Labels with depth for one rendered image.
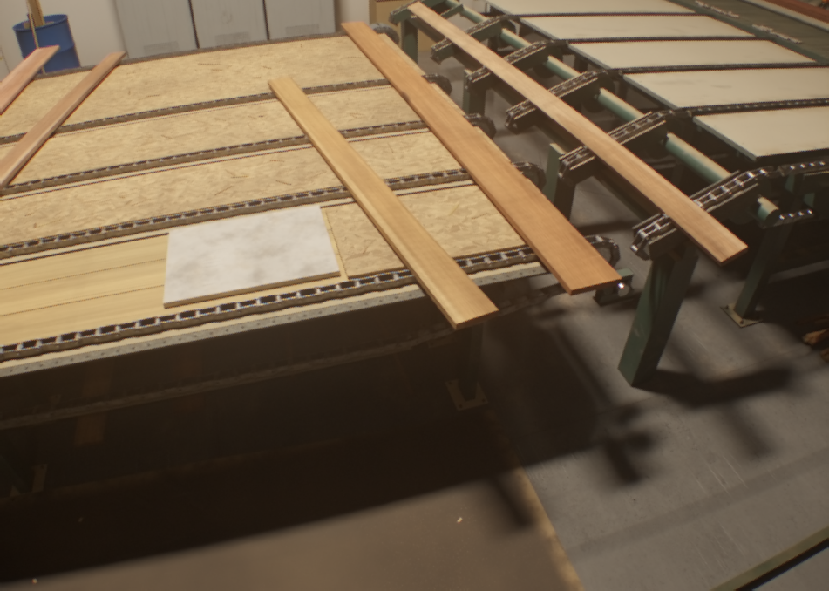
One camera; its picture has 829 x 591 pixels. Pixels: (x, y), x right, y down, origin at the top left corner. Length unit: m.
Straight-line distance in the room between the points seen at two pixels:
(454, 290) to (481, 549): 0.99
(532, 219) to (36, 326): 1.82
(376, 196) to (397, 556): 1.38
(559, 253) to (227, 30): 5.65
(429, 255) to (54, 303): 1.34
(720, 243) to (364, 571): 1.74
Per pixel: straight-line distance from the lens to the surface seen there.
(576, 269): 1.98
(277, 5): 7.06
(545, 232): 2.14
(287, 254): 2.09
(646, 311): 2.61
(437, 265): 1.92
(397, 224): 2.12
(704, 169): 2.76
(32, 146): 3.53
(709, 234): 2.26
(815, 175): 2.83
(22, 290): 2.40
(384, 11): 7.11
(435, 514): 2.30
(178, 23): 7.09
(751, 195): 2.53
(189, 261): 2.17
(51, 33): 6.93
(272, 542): 2.30
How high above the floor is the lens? 2.03
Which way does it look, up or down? 39 degrees down
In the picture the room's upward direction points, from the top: straight up
